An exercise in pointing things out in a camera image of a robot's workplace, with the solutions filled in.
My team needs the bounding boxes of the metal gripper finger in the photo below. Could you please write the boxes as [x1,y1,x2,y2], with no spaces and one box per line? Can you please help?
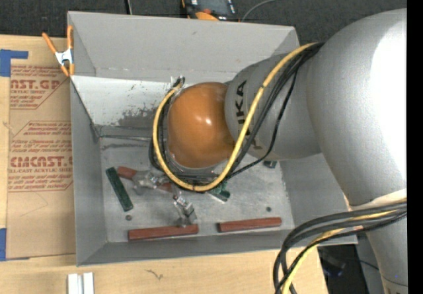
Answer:
[183,201,198,225]
[173,194,187,227]

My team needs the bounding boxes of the red-brown flat block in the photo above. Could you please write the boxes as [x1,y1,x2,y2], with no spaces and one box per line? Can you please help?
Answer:
[216,217,283,234]
[127,223,200,242]

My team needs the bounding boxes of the grey metal bin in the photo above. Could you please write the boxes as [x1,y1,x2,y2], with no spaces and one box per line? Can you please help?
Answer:
[67,11,360,268]

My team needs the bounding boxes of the brown cardboard board, red print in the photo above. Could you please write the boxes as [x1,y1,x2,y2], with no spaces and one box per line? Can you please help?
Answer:
[0,34,78,262]

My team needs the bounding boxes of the metal clamp with red-brown handles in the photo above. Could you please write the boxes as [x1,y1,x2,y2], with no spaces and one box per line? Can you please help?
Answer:
[116,166,173,196]

